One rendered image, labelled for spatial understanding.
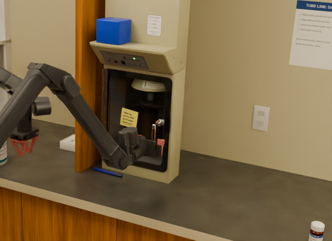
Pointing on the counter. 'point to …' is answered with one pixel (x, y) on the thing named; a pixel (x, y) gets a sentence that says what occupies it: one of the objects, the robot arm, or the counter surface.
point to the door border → (104, 98)
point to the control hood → (156, 57)
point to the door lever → (155, 130)
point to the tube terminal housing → (112, 0)
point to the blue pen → (108, 172)
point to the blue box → (113, 30)
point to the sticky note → (129, 118)
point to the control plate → (124, 60)
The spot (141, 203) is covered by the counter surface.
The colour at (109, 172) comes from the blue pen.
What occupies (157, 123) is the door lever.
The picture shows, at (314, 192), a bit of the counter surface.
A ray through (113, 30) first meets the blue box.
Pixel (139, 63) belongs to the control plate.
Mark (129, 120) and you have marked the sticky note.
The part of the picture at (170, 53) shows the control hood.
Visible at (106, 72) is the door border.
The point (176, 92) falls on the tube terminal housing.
